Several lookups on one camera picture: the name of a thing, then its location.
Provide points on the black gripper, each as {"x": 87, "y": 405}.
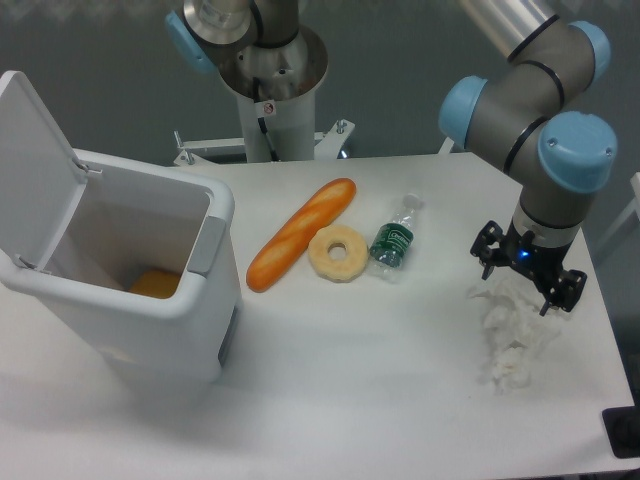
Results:
{"x": 561, "y": 289}

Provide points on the white trash can lid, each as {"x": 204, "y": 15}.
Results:
{"x": 48, "y": 193}

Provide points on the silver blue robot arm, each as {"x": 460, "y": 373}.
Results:
{"x": 520, "y": 125}

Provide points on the white trash can body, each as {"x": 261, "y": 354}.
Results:
{"x": 150, "y": 218}

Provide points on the crumpled white tissue paper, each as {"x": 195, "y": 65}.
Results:
{"x": 515, "y": 331}

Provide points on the clear green-label plastic bottle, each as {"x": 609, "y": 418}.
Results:
{"x": 394, "y": 238}

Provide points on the black device at corner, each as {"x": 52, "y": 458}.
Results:
{"x": 622, "y": 428}

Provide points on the orange baguette bread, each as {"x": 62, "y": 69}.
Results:
{"x": 280, "y": 253}

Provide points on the orange item inside bin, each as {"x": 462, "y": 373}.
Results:
{"x": 157, "y": 284}

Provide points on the white frame at right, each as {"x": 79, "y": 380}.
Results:
{"x": 621, "y": 228}

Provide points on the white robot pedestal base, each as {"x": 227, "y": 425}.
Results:
{"x": 275, "y": 92}

